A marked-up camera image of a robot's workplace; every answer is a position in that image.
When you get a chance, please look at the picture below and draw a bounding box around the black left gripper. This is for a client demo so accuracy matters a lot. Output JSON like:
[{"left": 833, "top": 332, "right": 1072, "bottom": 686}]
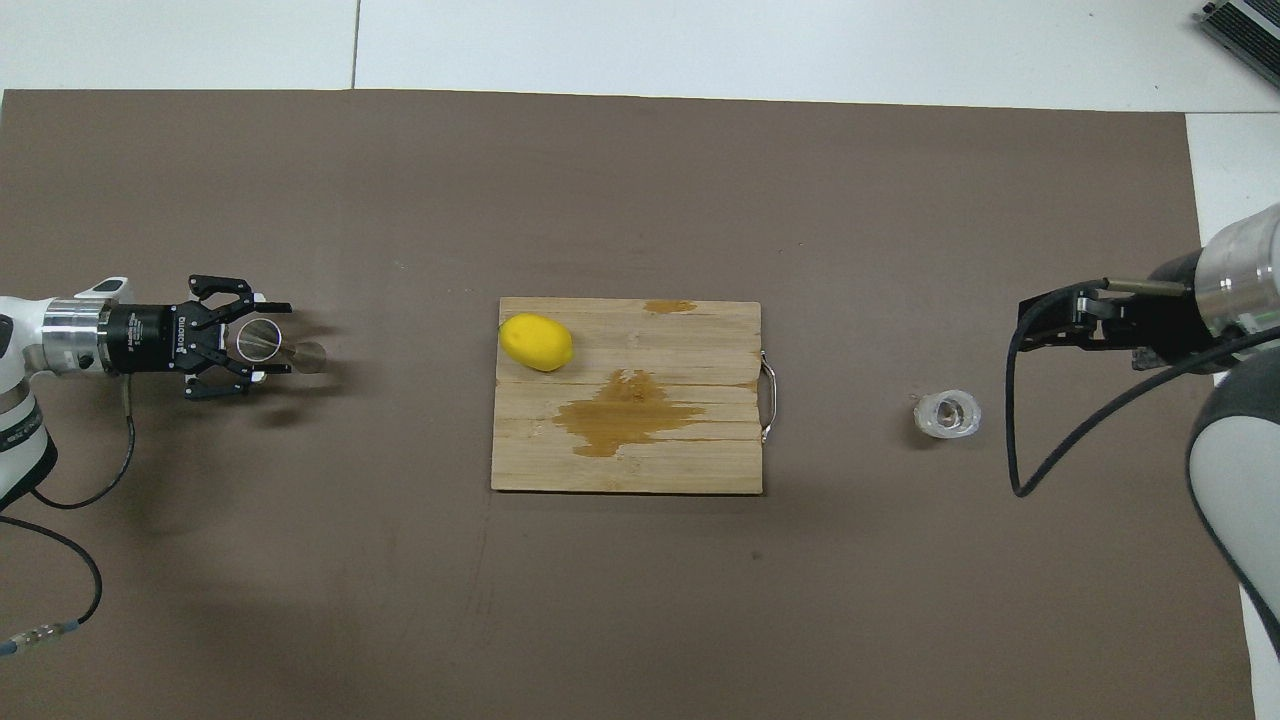
[{"left": 105, "top": 273, "right": 295, "bottom": 402}]

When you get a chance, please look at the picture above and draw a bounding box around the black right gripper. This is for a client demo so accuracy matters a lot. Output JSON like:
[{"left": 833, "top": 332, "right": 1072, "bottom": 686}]
[{"left": 1017, "top": 249, "right": 1218, "bottom": 375}]

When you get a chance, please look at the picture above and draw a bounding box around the steel double jigger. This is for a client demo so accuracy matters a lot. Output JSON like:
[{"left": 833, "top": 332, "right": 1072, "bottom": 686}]
[{"left": 234, "top": 317, "right": 332, "bottom": 377}]

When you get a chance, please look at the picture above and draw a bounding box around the clear glass cup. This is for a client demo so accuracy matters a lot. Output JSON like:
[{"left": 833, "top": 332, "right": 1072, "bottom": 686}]
[{"left": 911, "top": 387, "right": 984, "bottom": 442}]

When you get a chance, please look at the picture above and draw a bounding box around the yellow lemon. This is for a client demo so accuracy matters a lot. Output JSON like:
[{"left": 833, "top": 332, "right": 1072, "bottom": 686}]
[{"left": 498, "top": 312, "right": 576, "bottom": 374}]

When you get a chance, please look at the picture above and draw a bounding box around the brown table mat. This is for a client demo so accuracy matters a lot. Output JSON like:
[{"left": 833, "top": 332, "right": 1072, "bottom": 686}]
[{"left": 0, "top": 88, "right": 1257, "bottom": 720}]

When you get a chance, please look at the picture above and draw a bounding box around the black ribbed device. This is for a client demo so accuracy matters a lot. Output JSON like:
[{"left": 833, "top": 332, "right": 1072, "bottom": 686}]
[{"left": 1199, "top": 0, "right": 1280, "bottom": 64}]

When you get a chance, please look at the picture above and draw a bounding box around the wooden cutting board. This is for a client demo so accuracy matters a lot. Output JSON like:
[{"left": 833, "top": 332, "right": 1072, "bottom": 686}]
[{"left": 489, "top": 295, "right": 780, "bottom": 497}]

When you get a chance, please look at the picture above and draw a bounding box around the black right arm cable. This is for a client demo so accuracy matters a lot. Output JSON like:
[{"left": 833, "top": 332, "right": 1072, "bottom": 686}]
[{"left": 1007, "top": 277, "right": 1280, "bottom": 499}]

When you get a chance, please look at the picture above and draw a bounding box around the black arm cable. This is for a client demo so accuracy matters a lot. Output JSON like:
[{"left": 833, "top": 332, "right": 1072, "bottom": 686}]
[
  {"left": 1007, "top": 277, "right": 1280, "bottom": 499},
  {"left": 0, "top": 374, "right": 138, "bottom": 658}
]

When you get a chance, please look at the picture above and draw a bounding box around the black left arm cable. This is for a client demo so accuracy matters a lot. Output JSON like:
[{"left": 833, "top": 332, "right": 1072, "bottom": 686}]
[{"left": 0, "top": 374, "right": 138, "bottom": 658}]

